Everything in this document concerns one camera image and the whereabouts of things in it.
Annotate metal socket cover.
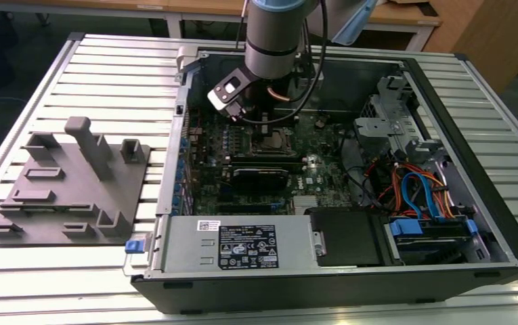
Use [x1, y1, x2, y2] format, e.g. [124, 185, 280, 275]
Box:
[252, 130, 296, 153]

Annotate CPU socket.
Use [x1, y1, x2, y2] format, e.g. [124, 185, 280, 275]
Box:
[250, 127, 299, 156]

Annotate black RAM slot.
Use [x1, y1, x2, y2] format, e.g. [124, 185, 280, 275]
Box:
[231, 165, 310, 171]
[231, 161, 308, 167]
[230, 153, 307, 159]
[230, 157, 307, 163]

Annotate black expansion slot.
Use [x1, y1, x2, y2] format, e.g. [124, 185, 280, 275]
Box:
[216, 202, 287, 209]
[218, 209, 290, 216]

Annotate black plastic drive cover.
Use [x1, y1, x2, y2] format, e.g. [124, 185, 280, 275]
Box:
[306, 207, 396, 269]

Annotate black graphics card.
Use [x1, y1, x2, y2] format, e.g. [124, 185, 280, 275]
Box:
[230, 167, 291, 193]

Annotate green motherboard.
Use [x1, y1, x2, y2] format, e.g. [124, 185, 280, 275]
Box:
[184, 108, 364, 217]

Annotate silver metal drive cage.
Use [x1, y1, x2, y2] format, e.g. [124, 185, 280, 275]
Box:
[351, 76, 452, 170]

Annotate silver chipset heatsink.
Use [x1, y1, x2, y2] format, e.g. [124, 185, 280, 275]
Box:
[291, 195, 319, 209]

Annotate silver power supply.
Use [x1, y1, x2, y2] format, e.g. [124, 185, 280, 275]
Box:
[148, 215, 322, 272]

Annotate grey parts rack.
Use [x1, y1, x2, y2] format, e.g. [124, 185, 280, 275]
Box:
[0, 116, 152, 245]

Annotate hard disk in blue carrier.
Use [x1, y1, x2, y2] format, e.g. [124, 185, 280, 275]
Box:
[384, 216, 479, 267]

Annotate blue case latch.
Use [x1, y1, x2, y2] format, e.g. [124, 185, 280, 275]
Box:
[123, 239, 144, 255]

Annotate wooden cabinet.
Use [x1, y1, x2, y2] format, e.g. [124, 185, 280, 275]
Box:
[423, 0, 518, 98]

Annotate black PC case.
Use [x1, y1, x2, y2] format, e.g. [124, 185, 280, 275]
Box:
[129, 45, 518, 316]

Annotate copper cable elbow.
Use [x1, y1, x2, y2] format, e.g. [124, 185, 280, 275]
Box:
[264, 85, 292, 103]

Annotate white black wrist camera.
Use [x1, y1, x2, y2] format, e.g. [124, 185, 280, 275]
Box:
[205, 66, 259, 122]

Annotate black camera cable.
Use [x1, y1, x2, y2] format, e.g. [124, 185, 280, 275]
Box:
[235, 0, 330, 123]

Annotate black looped cable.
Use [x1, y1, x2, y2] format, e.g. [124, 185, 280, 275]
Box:
[338, 123, 379, 208]

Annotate grey case lock handle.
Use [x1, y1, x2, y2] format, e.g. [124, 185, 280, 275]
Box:
[175, 46, 200, 74]

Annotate blue data wire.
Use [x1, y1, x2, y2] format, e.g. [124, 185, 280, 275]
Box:
[399, 171, 444, 223]

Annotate wooden desk white frame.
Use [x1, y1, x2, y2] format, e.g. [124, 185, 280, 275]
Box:
[167, 0, 443, 51]

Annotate orange power wires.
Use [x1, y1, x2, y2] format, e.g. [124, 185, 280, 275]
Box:
[378, 161, 463, 221]

